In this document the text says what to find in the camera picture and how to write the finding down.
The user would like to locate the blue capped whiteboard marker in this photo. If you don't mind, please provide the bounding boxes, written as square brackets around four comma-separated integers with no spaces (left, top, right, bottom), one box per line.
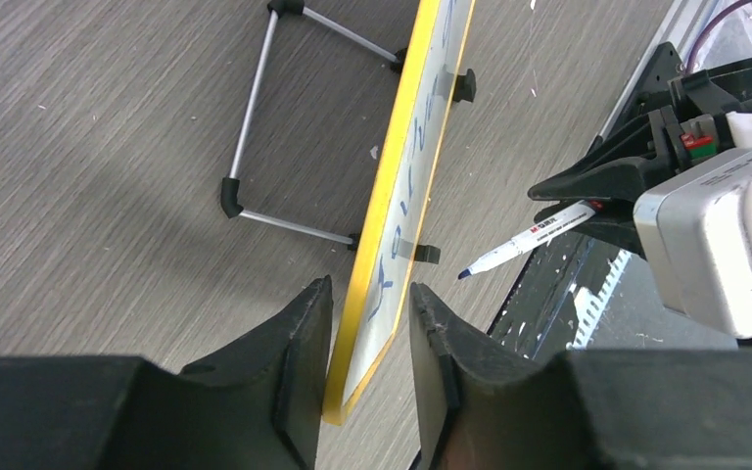
[457,201,604,280]

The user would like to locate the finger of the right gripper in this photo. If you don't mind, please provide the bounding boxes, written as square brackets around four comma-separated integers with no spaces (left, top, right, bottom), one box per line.
[535,199,646,256]
[528,107,682,202]

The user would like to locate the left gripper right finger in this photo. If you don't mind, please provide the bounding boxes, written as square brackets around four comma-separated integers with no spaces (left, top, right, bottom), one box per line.
[408,283,752,469]

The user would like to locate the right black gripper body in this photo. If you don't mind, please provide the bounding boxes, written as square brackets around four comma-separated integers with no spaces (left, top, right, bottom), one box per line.
[648,58,752,169]

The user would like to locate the white slotted cable duct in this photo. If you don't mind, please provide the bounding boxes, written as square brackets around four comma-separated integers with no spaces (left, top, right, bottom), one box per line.
[565,250,632,350]

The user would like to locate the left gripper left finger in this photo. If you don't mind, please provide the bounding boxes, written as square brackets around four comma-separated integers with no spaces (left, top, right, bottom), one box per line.
[0,277,333,469]

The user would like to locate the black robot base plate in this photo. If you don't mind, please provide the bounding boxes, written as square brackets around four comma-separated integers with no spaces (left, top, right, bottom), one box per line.
[486,41,685,361]

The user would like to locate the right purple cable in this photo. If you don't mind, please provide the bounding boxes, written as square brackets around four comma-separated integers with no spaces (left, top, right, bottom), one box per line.
[683,0,752,73]

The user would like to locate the yellow framed whiteboard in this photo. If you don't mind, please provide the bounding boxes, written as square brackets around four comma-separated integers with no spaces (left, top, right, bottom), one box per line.
[219,0,479,428]

